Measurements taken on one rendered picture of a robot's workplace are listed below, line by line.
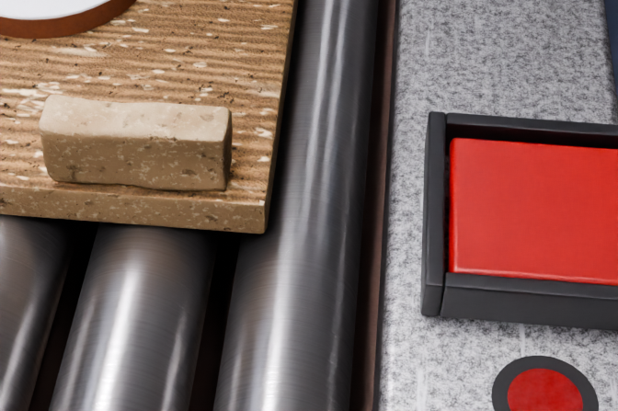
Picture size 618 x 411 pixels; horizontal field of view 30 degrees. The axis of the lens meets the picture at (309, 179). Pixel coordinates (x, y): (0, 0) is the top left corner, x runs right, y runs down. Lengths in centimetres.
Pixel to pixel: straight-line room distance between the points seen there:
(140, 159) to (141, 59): 6
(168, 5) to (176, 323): 13
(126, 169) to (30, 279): 5
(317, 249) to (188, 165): 5
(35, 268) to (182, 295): 5
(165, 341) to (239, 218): 5
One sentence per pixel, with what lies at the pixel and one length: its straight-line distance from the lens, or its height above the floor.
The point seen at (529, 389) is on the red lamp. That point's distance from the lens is 36.
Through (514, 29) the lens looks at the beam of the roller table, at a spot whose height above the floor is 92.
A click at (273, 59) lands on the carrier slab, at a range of 41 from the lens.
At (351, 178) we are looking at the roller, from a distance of 41.
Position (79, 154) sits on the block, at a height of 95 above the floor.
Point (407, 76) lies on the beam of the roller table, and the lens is 44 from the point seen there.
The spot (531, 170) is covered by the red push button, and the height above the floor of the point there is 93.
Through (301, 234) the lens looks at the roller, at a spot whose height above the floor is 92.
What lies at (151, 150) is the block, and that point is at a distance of 36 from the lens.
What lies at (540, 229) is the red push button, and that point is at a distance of 38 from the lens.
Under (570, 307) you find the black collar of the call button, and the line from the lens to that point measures 36.
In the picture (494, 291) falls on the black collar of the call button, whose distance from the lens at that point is 36.
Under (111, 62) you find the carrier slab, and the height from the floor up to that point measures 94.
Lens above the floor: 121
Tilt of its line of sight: 48 degrees down
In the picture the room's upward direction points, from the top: 2 degrees clockwise
